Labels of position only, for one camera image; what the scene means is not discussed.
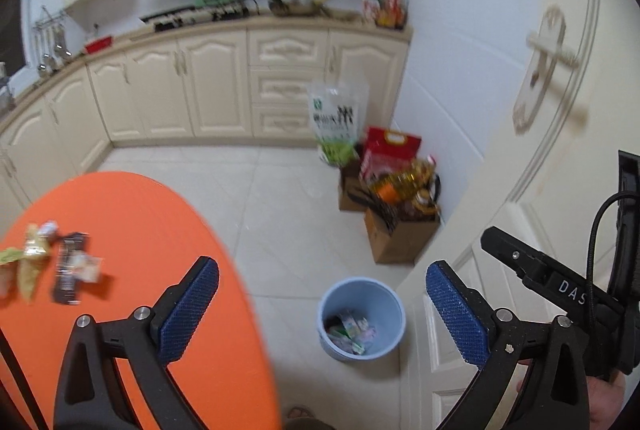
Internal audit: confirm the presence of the green white snack wrapper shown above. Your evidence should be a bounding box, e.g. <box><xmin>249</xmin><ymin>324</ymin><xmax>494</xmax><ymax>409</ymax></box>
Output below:
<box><xmin>17</xmin><ymin>225</ymin><xmax>51</xmax><ymax>301</ymax></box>

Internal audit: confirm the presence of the dark snack wrapper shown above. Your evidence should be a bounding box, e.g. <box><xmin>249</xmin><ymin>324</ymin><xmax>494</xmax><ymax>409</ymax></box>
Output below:
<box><xmin>52</xmin><ymin>234</ymin><xmax>91</xmax><ymax>306</ymax></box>

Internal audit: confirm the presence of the clear green rice bag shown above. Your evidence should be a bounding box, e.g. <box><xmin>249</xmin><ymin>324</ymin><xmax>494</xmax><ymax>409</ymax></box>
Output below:
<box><xmin>307</xmin><ymin>80</ymin><xmax>370</xmax><ymax>167</ymax></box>

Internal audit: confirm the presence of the person's right hand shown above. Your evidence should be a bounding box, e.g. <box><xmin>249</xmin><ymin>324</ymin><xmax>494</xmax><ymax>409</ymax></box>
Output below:
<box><xmin>589</xmin><ymin>372</ymin><xmax>628</xmax><ymax>430</ymax></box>

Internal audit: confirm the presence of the cluster of condiment bottles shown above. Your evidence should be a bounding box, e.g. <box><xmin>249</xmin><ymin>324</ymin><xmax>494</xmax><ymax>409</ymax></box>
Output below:
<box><xmin>361</xmin><ymin>0</ymin><xmax>408</xmax><ymax>30</ymax></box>

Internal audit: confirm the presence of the cream door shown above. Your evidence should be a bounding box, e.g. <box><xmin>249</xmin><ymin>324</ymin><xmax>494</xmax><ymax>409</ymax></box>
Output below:
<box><xmin>400</xmin><ymin>0</ymin><xmax>640</xmax><ymax>430</ymax></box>

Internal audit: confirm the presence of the open brown cardboard box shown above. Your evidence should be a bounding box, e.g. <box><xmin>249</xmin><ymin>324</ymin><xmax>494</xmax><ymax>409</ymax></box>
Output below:
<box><xmin>364</xmin><ymin>205</ymin><xmax>442</xmax><ymax>266</ymax></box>
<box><xmin>338</xmin><ymin>163</ymin><xmax>373</xmax><ymax>212</ymax></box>

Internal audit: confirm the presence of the cream door handle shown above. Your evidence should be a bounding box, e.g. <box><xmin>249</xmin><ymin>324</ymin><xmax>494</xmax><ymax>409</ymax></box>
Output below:
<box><xmin>511</xmin><ymin>6</ymin><xmax>590</xmax><ymax>133</ymax></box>

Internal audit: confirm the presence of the heap of mixed wrappers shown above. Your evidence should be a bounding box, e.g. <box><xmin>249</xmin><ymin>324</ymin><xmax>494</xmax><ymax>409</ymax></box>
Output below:
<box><xmin>325</xmin><ymin>313</ymin><xmax>376</xmax><ymax>356</ymax></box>

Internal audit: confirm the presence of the dark sliding window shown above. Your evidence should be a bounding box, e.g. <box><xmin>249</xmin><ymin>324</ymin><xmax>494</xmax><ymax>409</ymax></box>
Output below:
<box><xmin>0</xmin><ymin>0</ymin><xmax>28</xmax><ymax>71</ymax></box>

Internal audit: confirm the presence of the cream cabinet drawer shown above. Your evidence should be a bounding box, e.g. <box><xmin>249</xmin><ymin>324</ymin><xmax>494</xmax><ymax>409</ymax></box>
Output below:
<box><xmin>248</xmin><ymin>66</ymin><xmax>326</xmax><ymax>104</ymax></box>
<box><xmin>248</xmin><ymin>29</ymin><xmax>328</xmax><ymax>67</ymax></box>
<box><xmin>250</xmin><ymin>103</ymin><xmax>318</xmax><ymax>136</ymax></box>

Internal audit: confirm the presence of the metal wok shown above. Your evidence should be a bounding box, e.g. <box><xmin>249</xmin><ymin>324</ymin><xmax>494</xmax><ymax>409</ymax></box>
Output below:
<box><xmin>259</xmin><ymin>0</ymin><xmax>331</xmax><ymax>17</ymax></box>

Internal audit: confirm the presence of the wall rack with ladles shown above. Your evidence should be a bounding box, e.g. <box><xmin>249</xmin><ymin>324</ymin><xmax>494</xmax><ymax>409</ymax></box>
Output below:
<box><xmin>32</xmin><ymin>6</ymin><xmax>71</xmax><ymax>76</ymax></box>

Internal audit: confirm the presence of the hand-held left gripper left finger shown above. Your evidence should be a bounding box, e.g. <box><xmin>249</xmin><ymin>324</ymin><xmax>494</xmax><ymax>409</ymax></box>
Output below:
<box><xmin>52</xmin><ymin>256</ymin><xmax>221</xmax><ymax>430</ymax></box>

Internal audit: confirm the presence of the cream base cabinet unit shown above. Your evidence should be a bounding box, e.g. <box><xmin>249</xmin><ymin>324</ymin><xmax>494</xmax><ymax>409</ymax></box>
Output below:
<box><xmin>0</xmin><ymin>18</ymin><xmax>415</xmax><ymax>231</ymax></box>

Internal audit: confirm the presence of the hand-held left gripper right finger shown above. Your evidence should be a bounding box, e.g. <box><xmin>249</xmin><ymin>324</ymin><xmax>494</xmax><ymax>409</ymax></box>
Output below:
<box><xmin>425</xmin><ymin>260</ymin><xmax>591</xmax><ymax>430</ymax></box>

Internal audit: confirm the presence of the black gas cooktop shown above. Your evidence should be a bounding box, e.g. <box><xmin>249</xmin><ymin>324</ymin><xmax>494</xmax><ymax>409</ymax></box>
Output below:
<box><xmin>154</xmin><ymin>10</ymin><xmax>250</xmax><ymax>32</ymax></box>

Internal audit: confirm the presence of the black induction cooker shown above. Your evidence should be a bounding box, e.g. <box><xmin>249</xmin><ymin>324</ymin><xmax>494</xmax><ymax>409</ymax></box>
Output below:
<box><xmin>141</xmin><ymin>6</ymin><xmax>196</xmax><ymax>24</ymax></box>

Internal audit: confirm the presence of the red rice bag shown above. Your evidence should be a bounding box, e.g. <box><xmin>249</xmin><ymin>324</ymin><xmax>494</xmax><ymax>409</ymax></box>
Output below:
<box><xmin>360</xmin><ymin>127</ymin><xmax>422</xmax><ymax>183</ymax></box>

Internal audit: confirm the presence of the blue trash bin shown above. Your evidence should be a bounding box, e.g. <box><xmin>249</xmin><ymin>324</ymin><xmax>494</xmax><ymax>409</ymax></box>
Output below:
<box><xmin>317</xmin><ymin>277</ymin><xmax>407</xmax><ymax>362</ymax></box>

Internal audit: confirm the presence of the person's foot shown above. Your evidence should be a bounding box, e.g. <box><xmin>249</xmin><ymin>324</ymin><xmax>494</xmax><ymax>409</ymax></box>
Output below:
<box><xmin>283</xmin><ymin>404</ymin><xmax>318</xmax><ymax>421</ymax></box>

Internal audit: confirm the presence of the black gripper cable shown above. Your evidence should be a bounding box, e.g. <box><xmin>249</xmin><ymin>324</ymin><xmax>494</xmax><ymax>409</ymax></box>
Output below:
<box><xmin>589</xmin><ymin>191</ymin><xmax>626</xmax><ymax>311</ymax></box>

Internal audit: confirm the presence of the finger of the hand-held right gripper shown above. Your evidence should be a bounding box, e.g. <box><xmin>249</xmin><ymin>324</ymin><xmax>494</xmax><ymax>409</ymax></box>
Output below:
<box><xmin>481</xmin><ymin>226</ymin><xmax>551</xmax><ymax>287</ymax></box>

